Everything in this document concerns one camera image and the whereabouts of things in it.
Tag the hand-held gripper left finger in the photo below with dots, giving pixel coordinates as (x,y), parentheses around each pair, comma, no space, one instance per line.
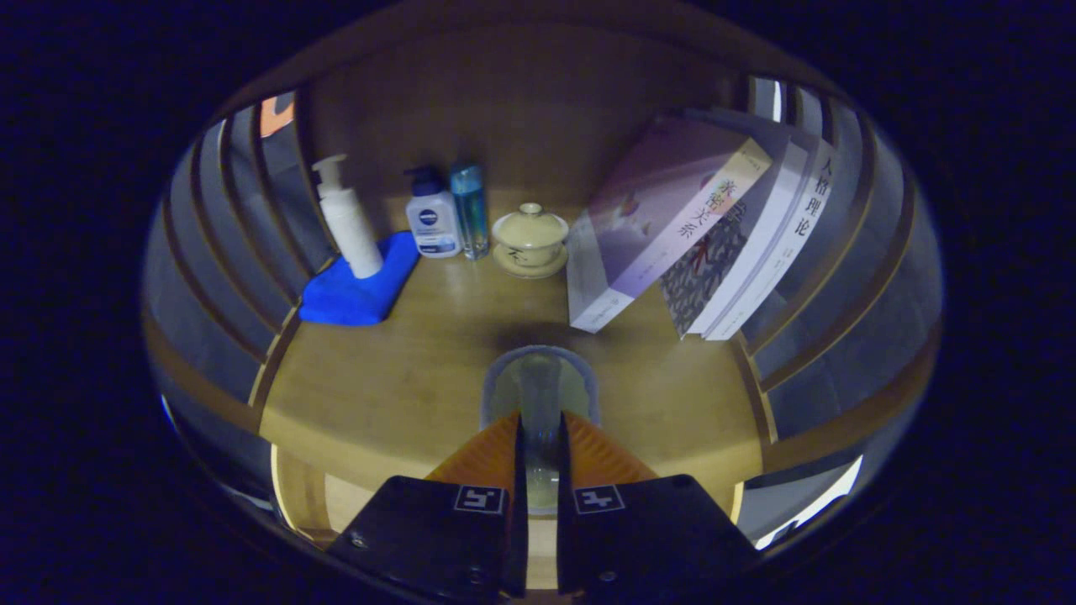
(517,546)

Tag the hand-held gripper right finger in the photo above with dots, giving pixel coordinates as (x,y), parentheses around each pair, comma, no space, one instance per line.
(565,546)

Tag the clear glass cup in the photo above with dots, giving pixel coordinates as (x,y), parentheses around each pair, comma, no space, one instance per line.
(542,370)

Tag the wooden countertop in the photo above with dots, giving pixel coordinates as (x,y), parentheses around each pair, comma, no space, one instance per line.
(420,378)

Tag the wooden cabinet with slatted shelf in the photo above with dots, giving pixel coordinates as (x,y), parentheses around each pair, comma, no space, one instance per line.
(521,109)

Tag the white appliance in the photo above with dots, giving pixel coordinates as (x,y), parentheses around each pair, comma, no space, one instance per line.
(815,504)

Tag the blue folded cloth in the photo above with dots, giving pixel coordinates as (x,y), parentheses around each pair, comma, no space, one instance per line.
(345,298)

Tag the patterned cover book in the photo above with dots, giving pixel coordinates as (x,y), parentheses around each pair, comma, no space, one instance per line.
(706,269)

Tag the cream ceramic lidded teacup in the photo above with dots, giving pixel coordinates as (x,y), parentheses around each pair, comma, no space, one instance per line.
(530,235)

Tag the white lotion bottle blue cap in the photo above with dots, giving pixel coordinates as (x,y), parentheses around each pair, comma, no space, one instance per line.
(433,223)

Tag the purple book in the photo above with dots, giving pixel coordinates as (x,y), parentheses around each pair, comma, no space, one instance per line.
(647,218)

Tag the slim teal bottle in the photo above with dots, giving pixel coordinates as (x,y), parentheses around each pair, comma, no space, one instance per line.
(471,210)

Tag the white pump bottle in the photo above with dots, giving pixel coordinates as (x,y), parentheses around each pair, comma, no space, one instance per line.
(353,227)

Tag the white book with black lettering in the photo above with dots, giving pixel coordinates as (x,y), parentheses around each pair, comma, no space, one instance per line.
(799,227)

